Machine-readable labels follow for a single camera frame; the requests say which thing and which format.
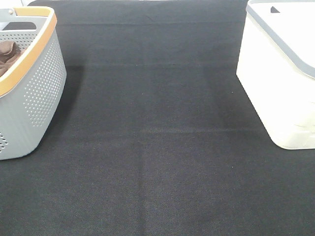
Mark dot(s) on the black table cloth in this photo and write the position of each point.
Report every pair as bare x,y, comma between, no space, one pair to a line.
154,134

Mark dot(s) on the white storage bin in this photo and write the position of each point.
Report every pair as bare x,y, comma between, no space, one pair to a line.
276,67

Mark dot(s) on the grey perforated laundry basket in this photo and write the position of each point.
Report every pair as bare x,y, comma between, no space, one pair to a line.
30,90

